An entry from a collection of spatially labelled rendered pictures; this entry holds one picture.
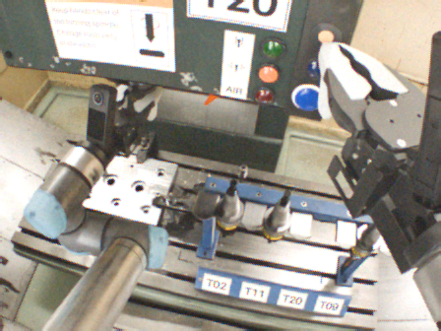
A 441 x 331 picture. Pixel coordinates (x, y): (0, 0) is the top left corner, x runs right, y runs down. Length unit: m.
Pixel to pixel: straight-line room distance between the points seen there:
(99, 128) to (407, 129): 0.50
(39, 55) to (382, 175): 0.42
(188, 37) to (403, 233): 0.28
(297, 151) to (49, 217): 1.42
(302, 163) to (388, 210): 1.49
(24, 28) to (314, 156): 1.55
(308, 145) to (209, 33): 1.52
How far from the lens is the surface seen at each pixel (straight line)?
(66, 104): 2.12
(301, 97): 0.39
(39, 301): 1.47
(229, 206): 0.76
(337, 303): 1.07
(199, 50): 0.39
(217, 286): 1.03
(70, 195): 0.60
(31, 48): 0.50
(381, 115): 0.27
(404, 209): 0.29
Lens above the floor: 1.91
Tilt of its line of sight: 53 degrees down
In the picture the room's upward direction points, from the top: 5 degrees clockwise
